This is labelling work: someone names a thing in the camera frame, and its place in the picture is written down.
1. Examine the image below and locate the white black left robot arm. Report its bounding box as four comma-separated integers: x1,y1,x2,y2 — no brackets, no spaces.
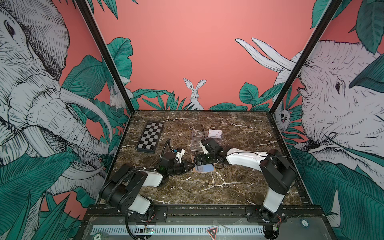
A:
100,152,196,219

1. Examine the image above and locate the black corner frame post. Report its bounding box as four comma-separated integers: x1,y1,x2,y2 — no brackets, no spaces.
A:
75,0,135,114
269,0,342,115

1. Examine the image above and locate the black white checkered board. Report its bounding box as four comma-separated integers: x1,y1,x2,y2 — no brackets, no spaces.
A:
136,121,164,154

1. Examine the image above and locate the red triangle warning sticker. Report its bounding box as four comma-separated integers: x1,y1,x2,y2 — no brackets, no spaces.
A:
206,226,219,240

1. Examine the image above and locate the black corner frame post left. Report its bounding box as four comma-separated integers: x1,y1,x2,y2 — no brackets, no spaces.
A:
75,0,135,114

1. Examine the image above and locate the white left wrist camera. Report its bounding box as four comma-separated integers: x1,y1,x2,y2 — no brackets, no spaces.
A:
174,148,185,163

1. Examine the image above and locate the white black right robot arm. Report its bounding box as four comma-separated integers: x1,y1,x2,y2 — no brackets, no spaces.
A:
193,147,298,223

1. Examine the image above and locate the white pink credit card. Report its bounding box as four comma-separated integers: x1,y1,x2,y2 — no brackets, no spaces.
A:
208,129,222,139

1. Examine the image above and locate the clear acrylic organizer box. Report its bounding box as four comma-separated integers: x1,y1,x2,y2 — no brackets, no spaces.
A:
191,130,223,153

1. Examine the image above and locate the white perforated cable tray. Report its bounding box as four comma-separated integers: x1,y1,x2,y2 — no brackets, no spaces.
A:
90,225,264,236

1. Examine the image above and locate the black front mounting rail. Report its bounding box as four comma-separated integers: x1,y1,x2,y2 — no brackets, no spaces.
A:
83,205,326,224

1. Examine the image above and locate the black corner frame post right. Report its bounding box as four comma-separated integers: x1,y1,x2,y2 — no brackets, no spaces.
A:
269,0,342,115

